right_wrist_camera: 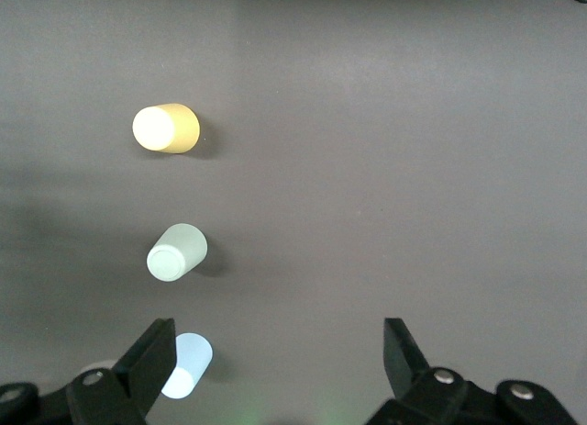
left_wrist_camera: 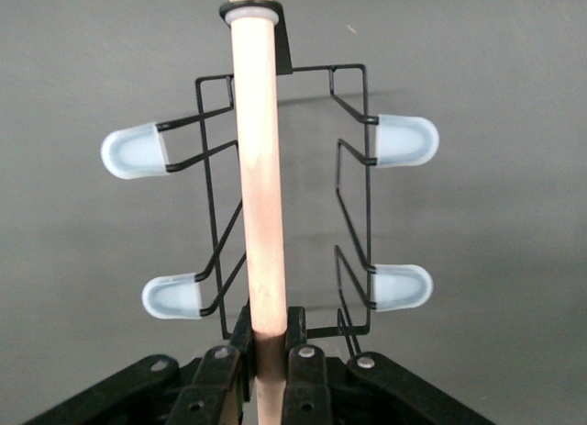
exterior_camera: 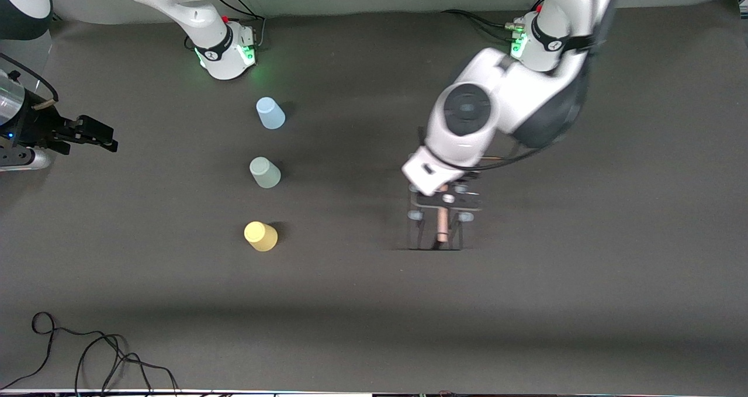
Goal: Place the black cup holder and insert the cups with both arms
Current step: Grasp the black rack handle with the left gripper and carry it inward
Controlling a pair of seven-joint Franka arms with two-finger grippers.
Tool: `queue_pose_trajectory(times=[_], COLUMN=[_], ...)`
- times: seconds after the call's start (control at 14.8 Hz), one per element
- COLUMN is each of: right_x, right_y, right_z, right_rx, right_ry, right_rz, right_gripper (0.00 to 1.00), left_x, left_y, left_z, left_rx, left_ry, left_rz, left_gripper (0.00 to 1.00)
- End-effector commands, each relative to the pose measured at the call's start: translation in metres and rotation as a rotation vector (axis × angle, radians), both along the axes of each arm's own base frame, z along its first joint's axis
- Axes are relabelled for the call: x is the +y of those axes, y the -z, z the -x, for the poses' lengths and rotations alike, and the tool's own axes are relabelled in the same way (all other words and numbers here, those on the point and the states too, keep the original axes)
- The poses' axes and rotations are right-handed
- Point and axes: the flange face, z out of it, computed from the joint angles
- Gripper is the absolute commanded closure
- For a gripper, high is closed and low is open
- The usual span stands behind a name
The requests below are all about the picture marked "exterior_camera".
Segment black wire cup holder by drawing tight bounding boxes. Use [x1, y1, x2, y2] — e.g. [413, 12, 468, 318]
[405, 175, 475, 251]

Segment dark grey table mat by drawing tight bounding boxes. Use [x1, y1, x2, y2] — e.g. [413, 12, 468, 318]
[0, 0, 748, 393]

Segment pale green plastic cup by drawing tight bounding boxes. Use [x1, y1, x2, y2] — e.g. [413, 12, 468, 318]
[250, 157, 282, 189]

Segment yellow plastic cup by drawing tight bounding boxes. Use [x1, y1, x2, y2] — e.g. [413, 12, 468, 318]
[244, 220, 279, 253]

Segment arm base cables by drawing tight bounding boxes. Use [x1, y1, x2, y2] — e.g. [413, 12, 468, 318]
[441, 9, 522, 42]
[215, 0, 267, 50]

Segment loose black cable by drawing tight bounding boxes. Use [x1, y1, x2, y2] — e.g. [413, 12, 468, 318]
[0, 312, 182, 393]

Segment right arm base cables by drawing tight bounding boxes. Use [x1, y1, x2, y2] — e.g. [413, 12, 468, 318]
[215, 0, 267, 50]

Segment light blue plastic cup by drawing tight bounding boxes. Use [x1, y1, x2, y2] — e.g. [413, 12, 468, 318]
[256, 96, 286, 130]

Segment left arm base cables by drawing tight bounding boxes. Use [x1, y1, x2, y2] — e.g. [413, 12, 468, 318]
[441, 9, 522, 42]

